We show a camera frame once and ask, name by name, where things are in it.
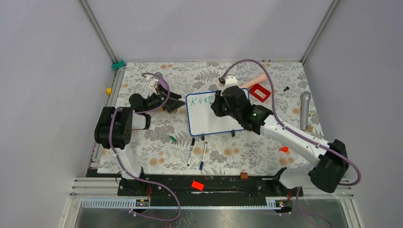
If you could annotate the blue whiteboard marker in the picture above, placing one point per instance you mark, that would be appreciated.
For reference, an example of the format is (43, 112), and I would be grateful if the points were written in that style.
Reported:
(203, 156)

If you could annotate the brown small block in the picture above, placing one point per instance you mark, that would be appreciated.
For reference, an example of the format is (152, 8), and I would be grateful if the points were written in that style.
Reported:
(244, 176)

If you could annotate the floral patterned table mat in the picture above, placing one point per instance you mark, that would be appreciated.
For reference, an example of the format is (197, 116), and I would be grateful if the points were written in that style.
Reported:
(226, 154)

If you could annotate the purple glitter microphone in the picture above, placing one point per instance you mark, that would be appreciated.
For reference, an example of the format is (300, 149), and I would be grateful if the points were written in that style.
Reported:
(161, 80)

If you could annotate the pink microphone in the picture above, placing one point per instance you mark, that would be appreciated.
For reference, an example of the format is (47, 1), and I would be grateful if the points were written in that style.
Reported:
(261, 78)

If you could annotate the black whiteboard marker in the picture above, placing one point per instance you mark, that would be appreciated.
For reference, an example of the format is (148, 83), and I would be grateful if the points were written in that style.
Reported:
(190, 151)

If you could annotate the red triangular block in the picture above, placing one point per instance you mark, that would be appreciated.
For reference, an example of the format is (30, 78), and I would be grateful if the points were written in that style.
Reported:
(284, 149)

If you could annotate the teal corner clamp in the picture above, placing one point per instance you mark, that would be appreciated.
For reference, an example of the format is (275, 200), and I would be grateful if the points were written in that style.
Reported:
(118, 65)

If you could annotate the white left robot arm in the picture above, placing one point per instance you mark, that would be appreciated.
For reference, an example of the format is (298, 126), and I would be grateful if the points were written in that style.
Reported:
(115, 124)

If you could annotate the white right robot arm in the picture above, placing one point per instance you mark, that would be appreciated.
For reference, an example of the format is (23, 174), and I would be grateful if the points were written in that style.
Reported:
(327, 160)

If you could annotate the silver microphone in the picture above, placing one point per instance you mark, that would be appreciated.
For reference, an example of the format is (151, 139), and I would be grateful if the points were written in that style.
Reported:
(305, 98)

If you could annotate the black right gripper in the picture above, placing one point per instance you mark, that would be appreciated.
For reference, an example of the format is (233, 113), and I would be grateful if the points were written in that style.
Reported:
(215, 106)

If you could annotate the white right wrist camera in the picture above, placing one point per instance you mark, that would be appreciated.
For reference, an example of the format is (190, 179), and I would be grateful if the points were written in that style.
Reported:
(229, 82)

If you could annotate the blue framed whiteboard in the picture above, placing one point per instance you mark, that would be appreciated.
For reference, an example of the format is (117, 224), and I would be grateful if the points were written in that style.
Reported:
(201, 118)

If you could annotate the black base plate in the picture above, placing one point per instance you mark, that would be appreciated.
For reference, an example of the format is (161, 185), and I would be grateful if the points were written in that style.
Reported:
(166, 190)

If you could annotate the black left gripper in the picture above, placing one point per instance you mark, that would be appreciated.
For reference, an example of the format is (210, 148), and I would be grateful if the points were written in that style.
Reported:
(173, 102)

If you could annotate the green marker cap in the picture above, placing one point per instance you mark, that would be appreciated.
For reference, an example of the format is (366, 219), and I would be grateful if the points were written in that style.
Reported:
(173, 139)

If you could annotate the red flat card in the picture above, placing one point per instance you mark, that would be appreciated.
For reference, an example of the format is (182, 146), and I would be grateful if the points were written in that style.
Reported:
(197, 185)

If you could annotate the red rectangular frame block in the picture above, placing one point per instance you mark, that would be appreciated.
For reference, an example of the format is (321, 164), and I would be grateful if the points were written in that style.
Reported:
(259, 92)

